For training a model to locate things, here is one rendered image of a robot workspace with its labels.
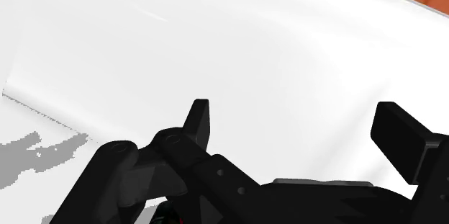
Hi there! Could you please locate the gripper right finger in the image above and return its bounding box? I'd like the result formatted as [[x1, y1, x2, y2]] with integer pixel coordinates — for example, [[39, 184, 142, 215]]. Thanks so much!
[[370, 101, 449, 224]]

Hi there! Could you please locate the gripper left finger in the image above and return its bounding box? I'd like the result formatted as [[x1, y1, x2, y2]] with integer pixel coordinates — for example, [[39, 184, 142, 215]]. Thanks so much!
[[49, 98, 262, 224]]

